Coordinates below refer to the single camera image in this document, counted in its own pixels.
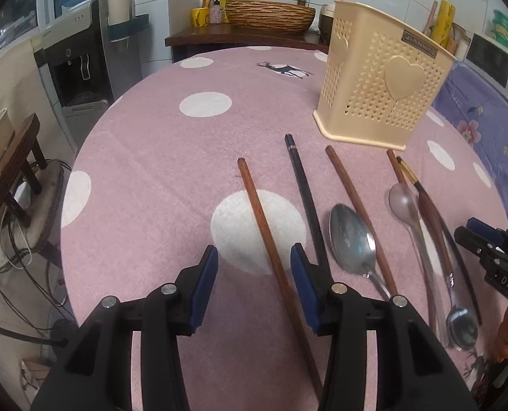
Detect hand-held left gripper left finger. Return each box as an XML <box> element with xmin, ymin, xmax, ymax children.
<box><xmin>30</xmin><ymin>245</ymin><xmax>219</xmax><ymax>411</ymax></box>

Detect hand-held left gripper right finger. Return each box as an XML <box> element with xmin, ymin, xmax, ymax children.
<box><xmin>290</xmin><ymin>242</ymin><xmax>479</xmax><ymax>411</ymax></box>

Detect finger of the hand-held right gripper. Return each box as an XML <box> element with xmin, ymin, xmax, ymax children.
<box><xmin>453</xmin><ymin>226</ymin><xmax>501</xmax><ymax>267</ymax></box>
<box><xmin>466</xmin><ymin>217</ymin><xmax>508</xmax><ymax>243</ymax></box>

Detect large metal spoon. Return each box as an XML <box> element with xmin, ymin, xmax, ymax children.
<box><xmin>330</xmin><ymin>203</ymin><xmax>392</xmax><ymax>301</ymax></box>

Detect small brown-handled metal spoon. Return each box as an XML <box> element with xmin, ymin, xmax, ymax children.
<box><xmin>417</xmin><ymin>192</ymin><xmax>480</xmax><ymax>350</ymax></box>

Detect long-handled steel spoon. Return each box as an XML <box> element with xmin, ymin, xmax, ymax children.
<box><xmin>388</xmin><ymin>182</ymin><xmax>450</xmax><ymax>349</ymax></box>

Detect black gold-banded chopstick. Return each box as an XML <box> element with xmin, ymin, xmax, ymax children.
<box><xmin>396</xmin><ymin>157</ymin><xmax>482</xmax><ymax>327</ymax></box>
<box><xmin>284</xmin><ymin>134</ymin><xmax>337</xmax><ymax>284</ymax></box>

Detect beige plastic utensil holder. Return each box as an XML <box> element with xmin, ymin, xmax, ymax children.
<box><xmin>313</xmin><ymin>0</ymin><xmax>457</xmax><ymax>151</ymax></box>

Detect purple floral cloth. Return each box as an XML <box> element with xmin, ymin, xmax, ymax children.
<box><xmin>433</xmin><ymin>62</ymin><xmax>508</xmax><ymax>240</ymax></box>

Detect pink polka dot tablecloth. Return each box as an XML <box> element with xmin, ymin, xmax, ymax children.
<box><xmin>61</xmin><ymin>46</ymin><xmax>508</xmax><ymax>411</ymax></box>

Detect white microwave oven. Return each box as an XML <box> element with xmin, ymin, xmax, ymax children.
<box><xmin>465</xmin><ymin>32</ymin><xmax>508</xmax><ymax>113</ymax></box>

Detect yellow wrap roll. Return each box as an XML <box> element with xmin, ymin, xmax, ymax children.
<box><xmin>433</xmin><ymin>1</ymin><xmax>456</xmax><ymax>49</ymax></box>

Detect small dark wooden stool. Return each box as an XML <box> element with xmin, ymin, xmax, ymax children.
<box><xmin>0</xmin><ymin>113</ymin><xmax>49</xmax><ymax>228</ymax></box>

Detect dark wooden cabinet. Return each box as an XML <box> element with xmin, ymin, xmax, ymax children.
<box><xmin>165</xmin><ymin>23</ymin><xmax>330</xmax><ymax>64</ymax></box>

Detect silver water dispenser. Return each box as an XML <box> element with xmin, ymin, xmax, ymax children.
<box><xmin>35</xmin><ymin>0</ymin><xmax>114</xmax><ymax>138</ymax></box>

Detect white and brown rice cooker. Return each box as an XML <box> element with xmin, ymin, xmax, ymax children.
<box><xmin>319</xmin><ymin>3</ymin><xmax>334</xmax><ymax>33</ymax></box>

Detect teal plastic rack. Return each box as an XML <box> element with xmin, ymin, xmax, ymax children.
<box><xmin>101</xmin><ymin>14</ymin><xmax>151</xmax><ymax>43</ymax></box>

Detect woven pattern wash basin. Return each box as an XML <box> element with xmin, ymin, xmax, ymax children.
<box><xmin>224</xmin><ymin>0</ymin><xmax>317</xmax><ymax>33</ymax></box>

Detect beige cloth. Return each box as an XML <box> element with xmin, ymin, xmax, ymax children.
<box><xmin>0</xmin><ymin>39</ymin><xmax>45</xmax><ymax>114</ymax></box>

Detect black cable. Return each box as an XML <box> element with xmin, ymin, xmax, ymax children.
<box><xmin>0</xmin><ymin>261</ymin><xmax>77</xmax><ymax>345</ymax></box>

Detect white cable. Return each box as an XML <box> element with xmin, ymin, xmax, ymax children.
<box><xmin>0</xmin><ymin>204</ymin><xmax>35</xmax><ymax>271</ymax></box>

